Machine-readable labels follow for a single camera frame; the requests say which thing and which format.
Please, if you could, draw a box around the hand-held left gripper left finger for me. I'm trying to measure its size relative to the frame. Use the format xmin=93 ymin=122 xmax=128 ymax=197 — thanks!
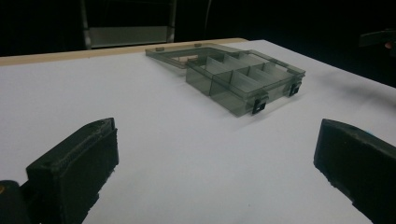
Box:
xmin=25 ymin=117 xmax=120 ymax=224

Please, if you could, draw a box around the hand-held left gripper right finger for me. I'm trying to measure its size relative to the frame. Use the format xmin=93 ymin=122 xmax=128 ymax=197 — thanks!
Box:
xmin=313 ymin=118 xmax=396 ymax=224

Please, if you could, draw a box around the grey transparent compartment box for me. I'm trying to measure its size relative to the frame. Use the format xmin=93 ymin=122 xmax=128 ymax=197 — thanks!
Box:
xmin=145 ymin=42 xmax=306 ymax=118

